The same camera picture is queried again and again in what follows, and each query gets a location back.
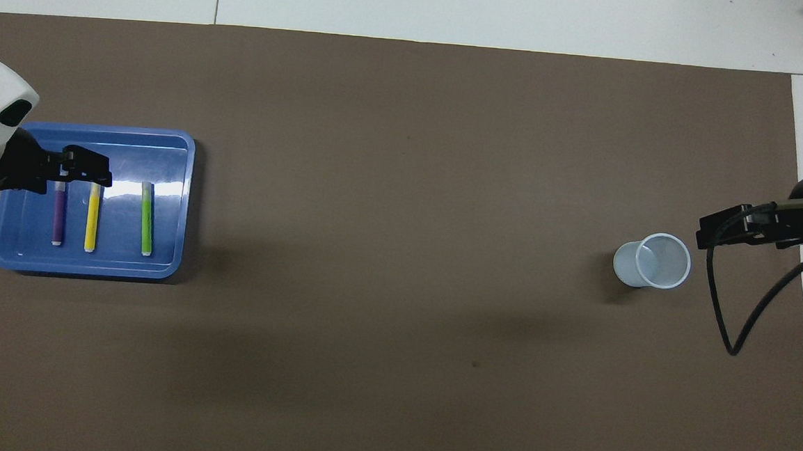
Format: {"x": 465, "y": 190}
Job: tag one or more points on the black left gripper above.
{"x": 21, "y": 167}

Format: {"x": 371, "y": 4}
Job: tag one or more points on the yellow marker pen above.
{"x": 92, "y": 220}

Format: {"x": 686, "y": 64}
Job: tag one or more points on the green marker pen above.
{"x": 146, "y": 220}

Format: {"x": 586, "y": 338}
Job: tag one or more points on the purple marker pen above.
{"x": 59, "y": 215}

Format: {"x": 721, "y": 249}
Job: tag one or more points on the blue plastic tray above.
{"x": 163, "y": 239}

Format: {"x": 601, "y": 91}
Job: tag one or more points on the translucent white plastic cup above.
{"x": 625, "y": 267}

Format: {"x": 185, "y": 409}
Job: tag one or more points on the brown table mat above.
{"x": 402, "y": 218}

